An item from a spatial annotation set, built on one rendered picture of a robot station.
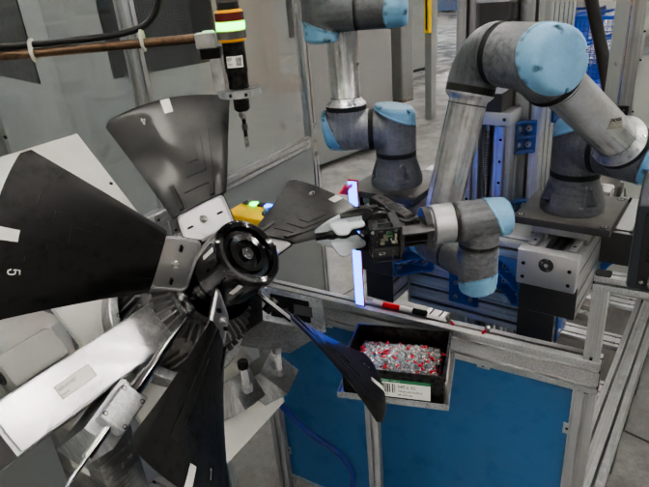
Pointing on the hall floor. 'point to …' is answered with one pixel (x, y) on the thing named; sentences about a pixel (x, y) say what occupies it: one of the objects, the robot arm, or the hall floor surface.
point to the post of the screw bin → (374, 450)
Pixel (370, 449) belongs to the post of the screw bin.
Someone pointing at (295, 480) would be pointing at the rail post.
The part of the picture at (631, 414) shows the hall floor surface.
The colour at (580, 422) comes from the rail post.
